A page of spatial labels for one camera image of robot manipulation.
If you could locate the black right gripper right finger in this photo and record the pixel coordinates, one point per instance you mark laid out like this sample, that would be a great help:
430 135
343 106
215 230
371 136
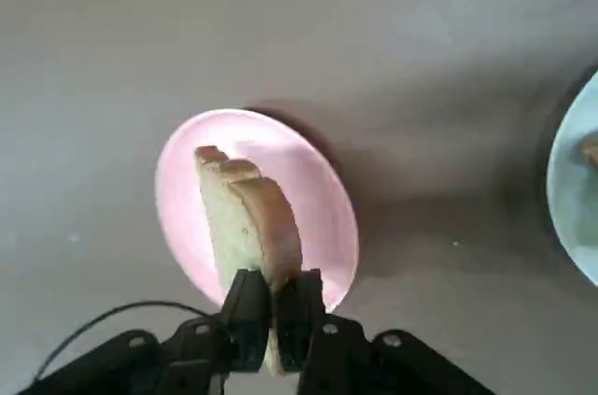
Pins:
336 348

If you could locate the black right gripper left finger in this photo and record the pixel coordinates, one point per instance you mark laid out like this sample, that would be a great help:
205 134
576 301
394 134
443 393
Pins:
196 348

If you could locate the brown bread slice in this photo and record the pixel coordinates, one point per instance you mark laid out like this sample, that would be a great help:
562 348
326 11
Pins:
252 217
591 150

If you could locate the pink plate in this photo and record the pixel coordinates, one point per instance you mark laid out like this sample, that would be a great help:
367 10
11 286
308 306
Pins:
317 189

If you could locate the white plate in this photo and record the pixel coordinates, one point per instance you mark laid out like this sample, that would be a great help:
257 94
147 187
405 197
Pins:
570 189

